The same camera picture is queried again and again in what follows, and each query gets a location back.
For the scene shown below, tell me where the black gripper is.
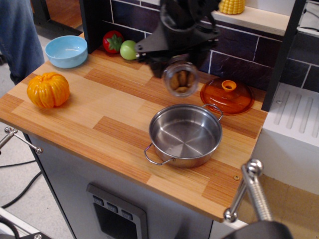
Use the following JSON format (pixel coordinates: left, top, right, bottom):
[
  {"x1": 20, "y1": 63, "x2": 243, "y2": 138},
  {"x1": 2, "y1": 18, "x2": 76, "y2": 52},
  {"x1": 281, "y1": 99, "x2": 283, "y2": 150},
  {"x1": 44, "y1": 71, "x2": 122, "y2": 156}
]
[{"x1": 135, "y1": 0, "x2": 220, "y2": 78}]

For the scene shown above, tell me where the almond jar with red label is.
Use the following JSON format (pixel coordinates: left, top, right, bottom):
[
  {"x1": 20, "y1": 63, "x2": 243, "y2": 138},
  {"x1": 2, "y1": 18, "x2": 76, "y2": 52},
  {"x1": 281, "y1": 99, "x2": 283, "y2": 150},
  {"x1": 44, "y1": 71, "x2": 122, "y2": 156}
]
[{"x1": 162, "y1": 55, "x2": 199, "y2": 98}]

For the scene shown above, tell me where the orange transparent pot lid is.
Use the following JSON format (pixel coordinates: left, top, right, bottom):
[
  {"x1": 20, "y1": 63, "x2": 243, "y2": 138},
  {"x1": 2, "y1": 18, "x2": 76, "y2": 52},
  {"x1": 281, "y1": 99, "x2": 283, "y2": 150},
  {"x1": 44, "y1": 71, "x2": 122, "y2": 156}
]
[{"x1": 200, "y1": 78, "x2": 255, "y2": 115}]

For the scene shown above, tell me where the stainless steel pot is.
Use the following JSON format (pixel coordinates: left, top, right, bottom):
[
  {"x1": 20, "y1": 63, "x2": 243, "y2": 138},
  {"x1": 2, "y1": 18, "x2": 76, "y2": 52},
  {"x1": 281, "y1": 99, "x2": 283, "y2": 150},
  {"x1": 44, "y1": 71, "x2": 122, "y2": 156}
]
[{"x1": 149, "y1": 104, "x2": 223, "y2": 168}]

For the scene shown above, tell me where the green toy pear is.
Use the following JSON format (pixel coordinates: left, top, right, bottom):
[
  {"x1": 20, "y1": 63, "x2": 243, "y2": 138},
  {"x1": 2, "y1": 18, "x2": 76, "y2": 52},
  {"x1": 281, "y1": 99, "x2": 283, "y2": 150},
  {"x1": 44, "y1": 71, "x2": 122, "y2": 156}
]
[{"x1": 120, "y1": 40, "x2": 136, "y2": 60}]

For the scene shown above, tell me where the yellow toy corn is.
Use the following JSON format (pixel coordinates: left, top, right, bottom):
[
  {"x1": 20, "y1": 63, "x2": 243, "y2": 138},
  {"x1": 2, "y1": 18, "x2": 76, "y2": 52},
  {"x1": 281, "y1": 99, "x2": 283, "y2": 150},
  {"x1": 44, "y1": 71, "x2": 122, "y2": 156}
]
[{"x1": 219, "y1": 0, "x2": 246, "y2": 15}]

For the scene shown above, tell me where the light wooden shelf board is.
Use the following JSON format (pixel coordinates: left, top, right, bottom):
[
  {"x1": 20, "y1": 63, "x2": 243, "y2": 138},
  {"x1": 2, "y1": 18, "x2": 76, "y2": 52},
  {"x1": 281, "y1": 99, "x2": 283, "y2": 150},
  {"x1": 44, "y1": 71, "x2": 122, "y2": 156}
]
[{"x1": 213, "y1": 0, "x2": 295, "y2": 36}]

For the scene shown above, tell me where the light blue bowl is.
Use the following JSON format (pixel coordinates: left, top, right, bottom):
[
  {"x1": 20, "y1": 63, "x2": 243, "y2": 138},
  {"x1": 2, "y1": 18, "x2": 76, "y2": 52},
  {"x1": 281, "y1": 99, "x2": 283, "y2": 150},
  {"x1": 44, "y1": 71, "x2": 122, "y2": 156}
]
[{"x1": 45, "y1": 35, "x2": 88, "y2": 69}]

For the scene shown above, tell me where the orange toy pumpkin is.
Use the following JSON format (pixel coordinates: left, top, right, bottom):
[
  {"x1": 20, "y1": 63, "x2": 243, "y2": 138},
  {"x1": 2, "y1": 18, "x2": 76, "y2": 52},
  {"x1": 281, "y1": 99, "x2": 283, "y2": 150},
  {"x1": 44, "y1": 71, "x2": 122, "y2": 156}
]
[{"x1": 27, "y1": 72, "x2": 70, "y2": 109}]

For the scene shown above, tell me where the person in blue jeans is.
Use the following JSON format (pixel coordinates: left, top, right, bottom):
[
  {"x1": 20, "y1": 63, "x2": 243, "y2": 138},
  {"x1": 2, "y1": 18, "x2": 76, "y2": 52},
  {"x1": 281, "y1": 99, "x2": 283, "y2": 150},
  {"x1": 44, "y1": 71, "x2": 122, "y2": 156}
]
[{"x1": 0, "y1": 0, "x2": 44, "y2": 85}]

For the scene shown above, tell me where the grey oven control panel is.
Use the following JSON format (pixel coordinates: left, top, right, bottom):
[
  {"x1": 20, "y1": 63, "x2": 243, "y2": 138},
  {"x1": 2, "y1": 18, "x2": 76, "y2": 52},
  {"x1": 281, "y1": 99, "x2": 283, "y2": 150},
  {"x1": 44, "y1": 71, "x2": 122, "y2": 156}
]
[{"x1": 86, "y1": 184, "x2": 149, "y2": 239}]

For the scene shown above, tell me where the metal clamp screw left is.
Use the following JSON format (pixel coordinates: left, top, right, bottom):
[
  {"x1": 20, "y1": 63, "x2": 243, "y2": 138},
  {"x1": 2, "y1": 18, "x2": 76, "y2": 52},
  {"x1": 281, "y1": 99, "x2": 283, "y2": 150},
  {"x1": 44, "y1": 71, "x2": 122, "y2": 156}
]
[{"x1": 0, "y1": 126, "x2": 43, "y2": 155}]

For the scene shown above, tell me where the black shelf post right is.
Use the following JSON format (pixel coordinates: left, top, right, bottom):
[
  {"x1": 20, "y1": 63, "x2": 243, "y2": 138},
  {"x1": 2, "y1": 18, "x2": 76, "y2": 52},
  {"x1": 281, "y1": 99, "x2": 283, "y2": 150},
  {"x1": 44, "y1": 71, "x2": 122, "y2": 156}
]
[{"x1": 261, "y1": 0, "x2": 306, "y2": 112}]

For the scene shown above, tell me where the black floor cable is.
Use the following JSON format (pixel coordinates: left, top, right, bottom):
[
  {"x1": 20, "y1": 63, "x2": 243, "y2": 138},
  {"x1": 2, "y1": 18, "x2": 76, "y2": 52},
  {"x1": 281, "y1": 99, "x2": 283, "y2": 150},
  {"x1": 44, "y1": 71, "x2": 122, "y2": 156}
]
[{"x1": 0, "y1": 160, "x2": 42, "y2": 209}]

